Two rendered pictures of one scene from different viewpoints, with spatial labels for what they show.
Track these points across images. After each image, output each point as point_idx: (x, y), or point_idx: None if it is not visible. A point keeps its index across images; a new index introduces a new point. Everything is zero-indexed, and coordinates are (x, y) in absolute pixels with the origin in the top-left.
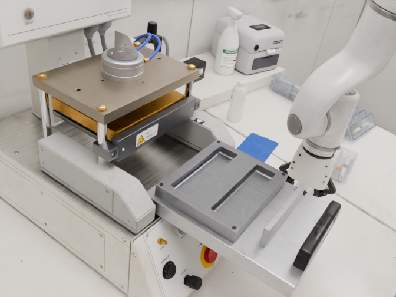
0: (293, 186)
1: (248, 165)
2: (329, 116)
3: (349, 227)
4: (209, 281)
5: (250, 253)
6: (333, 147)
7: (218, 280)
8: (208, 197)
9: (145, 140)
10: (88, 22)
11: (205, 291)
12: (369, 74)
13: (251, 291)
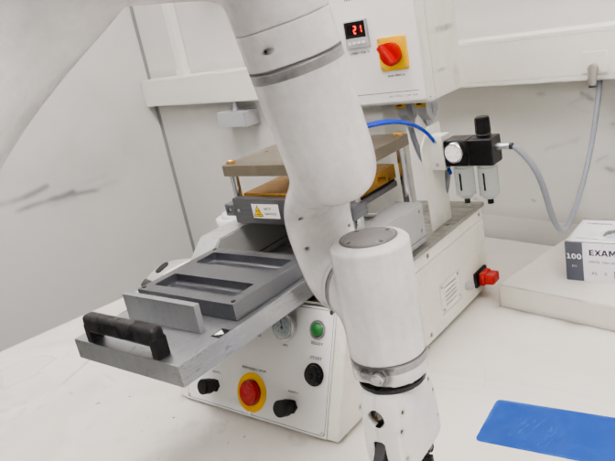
0: (231, 327)
1: (251, 279)
2: (331, 274)
3: None
4: (231, 419)
5: (125, 313)
6: (351, 357)
7: (232, 426)
8: (191, 270)
9: (264, 217)
10: (362, 101)
11: (217, 418)
12: (290, 188)
13: (211, 455)
